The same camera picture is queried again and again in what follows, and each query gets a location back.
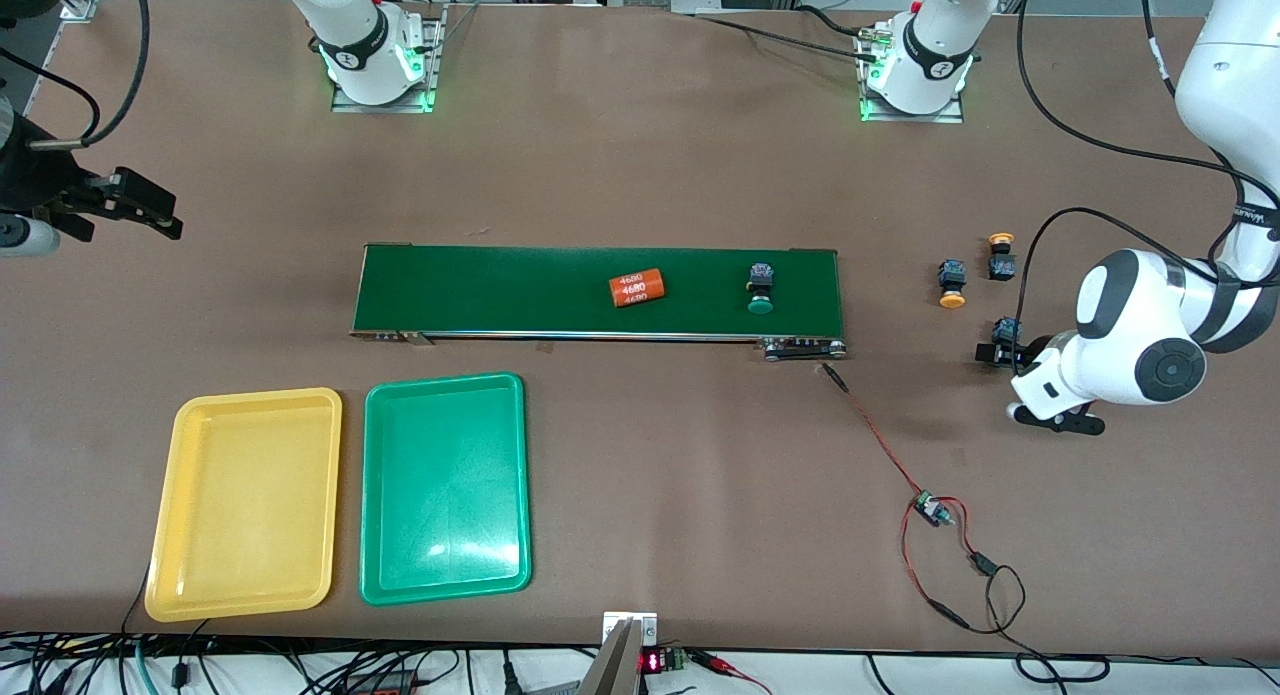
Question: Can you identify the black looped cable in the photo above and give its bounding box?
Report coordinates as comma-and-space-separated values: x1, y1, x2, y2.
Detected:
865, 565, 1280, 695

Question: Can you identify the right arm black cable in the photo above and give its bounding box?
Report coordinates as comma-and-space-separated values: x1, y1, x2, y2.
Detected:
0, 0, 151, 151

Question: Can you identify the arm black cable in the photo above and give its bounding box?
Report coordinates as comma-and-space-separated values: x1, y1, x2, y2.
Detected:
0, 0, 151, 151
1015, 0, 1280, 376

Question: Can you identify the green conveyor belt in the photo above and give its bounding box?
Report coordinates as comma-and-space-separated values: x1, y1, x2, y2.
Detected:
350, 243, 849, 363

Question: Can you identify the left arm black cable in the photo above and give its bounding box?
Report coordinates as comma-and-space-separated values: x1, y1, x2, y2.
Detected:
1015, 0, 1280, 376

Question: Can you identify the red alligator clip lead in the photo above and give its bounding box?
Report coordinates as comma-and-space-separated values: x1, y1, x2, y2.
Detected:
690, 650, 771, 695

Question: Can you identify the black cable on table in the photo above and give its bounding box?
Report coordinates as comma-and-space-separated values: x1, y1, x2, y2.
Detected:
695, 3, 886, 61

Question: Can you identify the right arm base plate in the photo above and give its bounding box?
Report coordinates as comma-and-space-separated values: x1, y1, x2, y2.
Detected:
330, 3, 447, 114

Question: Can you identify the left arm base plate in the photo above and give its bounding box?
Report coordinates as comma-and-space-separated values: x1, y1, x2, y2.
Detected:
858, 15, 967, 125

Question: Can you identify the orange cylinder white print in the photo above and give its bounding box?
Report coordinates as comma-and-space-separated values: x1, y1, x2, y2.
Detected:
608, 268, 668, 309

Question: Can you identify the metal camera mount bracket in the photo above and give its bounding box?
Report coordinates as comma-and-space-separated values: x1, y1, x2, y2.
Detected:
603, 611, 658, 695

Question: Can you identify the yellow plastic tray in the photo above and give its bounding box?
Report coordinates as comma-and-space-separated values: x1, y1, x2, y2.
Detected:
144, 387, 344, 623

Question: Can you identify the tangled black cable bundle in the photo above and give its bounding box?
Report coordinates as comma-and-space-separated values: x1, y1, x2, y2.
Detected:
0, 565, 601, 695

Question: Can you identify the red black wire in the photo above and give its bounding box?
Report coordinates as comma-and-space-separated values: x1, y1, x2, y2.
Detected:
820, 363, 1026, 636

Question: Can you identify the green plastic tray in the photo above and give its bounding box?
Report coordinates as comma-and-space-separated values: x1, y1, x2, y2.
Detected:
359, 372, 533, 607

